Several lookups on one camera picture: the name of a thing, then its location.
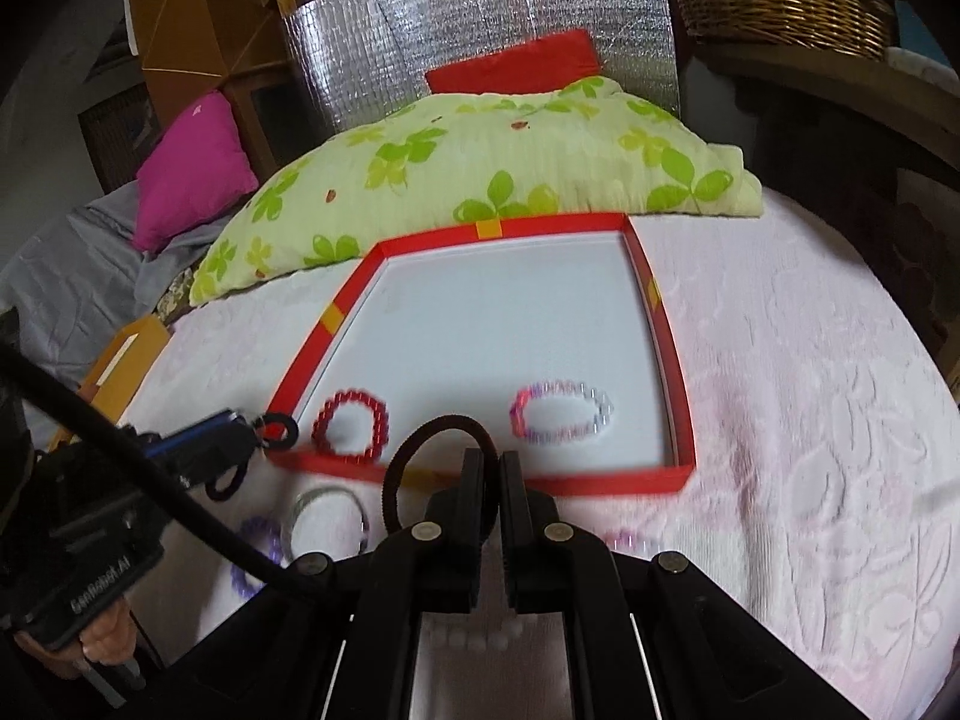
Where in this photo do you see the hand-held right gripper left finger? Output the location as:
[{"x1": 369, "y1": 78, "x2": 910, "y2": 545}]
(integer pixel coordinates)
[{"x1": 161, "y1": 448, "x2": 486, "y2": 720}]

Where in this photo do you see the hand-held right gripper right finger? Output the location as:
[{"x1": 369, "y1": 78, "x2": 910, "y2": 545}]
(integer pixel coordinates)
[{"x1": 499, "y1": 451, "x2": 863, "y2": 720}]

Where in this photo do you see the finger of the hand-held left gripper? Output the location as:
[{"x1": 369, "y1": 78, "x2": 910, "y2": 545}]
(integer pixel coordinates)
[
  {"x1": 139, "y1": 409, "x2": 256, "y2": 460},
  {"x1": 169, "y1": 439, "x2": 261, "y2": 494}
]

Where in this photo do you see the purple bead bracelet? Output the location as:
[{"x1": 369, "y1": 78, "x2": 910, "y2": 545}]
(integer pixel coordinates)
[{"x1": 229, "y1": 514, "x2": 291, "y2": 602}]

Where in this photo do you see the black hair tie with ring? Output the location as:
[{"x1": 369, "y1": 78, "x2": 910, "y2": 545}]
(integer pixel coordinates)
[{"x1": 205, "y1": 411, "x2": 300, "y2": 503}]

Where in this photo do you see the dark brown hair tie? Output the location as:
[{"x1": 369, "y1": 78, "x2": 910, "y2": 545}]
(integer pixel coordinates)
[{"x1": 380, "y1": 415, "x2": 501, "y2": 535}]

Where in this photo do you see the silver metal bangle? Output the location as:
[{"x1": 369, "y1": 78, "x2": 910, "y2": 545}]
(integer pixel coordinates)
[{"x1": 287, "y1": 485, "x2": 371, "y2": 557}]

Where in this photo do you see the red bead bracelet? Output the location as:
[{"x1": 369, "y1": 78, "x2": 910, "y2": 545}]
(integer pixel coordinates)
[{"x1": 310, "y1": 388, "x2": 392, "y2": 458}]

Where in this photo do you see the red shallow cardboard box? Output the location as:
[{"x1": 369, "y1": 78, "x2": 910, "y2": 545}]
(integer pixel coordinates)
[{"x1": 266, "y1": 214, "x2": 695, "y2": 497}]

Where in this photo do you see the person's left hand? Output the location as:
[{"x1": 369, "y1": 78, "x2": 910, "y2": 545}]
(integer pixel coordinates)
[{"x1": 15, "y1": 606, "x2": 140, "y2": 683}]

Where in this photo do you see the patterned cloth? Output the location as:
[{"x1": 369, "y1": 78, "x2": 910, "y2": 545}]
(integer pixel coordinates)
[{"x1": 152, "y1": 268, "x2": 197, "y2": 325}]

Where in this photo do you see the grey blanket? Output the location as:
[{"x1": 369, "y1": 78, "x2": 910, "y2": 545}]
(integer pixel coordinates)
[{"x1": 0, "y1": 178, "x2": 252, "y2": 395}]

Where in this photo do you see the magenta pillow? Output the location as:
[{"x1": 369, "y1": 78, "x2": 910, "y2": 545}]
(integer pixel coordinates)
[{"x1": 133, "y1": 90, "x2": 260, "y2": 254}]

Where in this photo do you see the green floral pillow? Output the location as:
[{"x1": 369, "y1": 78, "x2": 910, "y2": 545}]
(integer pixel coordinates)
[{"x1": 187, "y1": 75, "x2": 764, "y2": 308}]

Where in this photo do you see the orange brown panel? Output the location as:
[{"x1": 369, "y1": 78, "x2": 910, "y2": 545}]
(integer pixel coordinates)
[{"x1": 122, "y1": 0, "x2": 302, "y2": 87}]

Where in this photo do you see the red cushion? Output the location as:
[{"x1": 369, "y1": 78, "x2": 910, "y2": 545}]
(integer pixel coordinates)
[{"x1": 424, "y1": 28, "x2": 602, "y2": 95}]

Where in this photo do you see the silver foil insulation mat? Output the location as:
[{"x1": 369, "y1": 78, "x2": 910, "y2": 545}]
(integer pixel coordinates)
[{"x1": 279, "y1": 0, "x2": 680, "y2": 145}]

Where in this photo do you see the wooden shelf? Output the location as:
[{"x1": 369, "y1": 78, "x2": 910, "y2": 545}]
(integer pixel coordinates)
[{"x1": 688, "y1": 37, "x2": 960, "y2": 173}]

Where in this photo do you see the wicker basket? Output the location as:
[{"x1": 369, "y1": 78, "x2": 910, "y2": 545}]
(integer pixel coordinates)
[{"x1": 666, "y1": 0, "x2": 899, "y2": 62}]

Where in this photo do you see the light blue box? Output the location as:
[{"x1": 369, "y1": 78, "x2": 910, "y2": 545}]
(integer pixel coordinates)
[{"x1": 895, "y1": 0, "x2": 960, "y2": 65}]

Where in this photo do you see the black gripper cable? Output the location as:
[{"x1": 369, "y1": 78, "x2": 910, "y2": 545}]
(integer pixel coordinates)
[{"x1": 0, "y1": 347, "x2": 320, "y2": 595}]

